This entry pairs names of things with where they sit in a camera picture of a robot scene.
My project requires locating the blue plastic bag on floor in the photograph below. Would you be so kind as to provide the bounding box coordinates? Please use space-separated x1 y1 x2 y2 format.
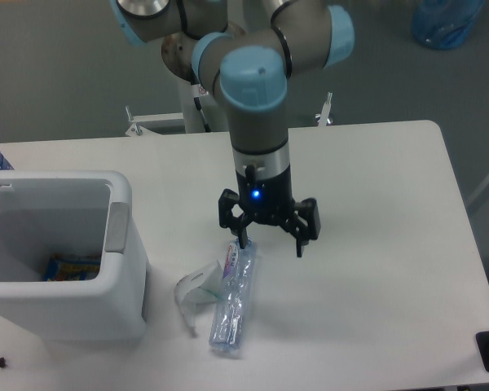
411 0 486 51

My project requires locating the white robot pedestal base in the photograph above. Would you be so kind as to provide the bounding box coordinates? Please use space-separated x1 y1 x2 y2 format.
124 22 335 138

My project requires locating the crushed clear plastic bottle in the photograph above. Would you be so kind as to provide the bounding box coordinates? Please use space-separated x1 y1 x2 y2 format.
209 239 257 357

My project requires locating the white plastic trash can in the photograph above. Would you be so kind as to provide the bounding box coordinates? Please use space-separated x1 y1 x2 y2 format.
0 170 148 340

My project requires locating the black cable on pedestal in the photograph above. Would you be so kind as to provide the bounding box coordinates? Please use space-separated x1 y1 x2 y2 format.
189 68 212 134

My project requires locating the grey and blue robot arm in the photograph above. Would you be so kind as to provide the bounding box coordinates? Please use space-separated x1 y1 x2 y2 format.
111 1 355 250

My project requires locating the colourful snack wrapper in bin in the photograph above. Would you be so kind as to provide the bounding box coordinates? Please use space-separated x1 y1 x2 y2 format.
42 253 101 282

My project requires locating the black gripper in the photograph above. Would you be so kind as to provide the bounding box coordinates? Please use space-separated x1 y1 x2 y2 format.
218 166 320 257

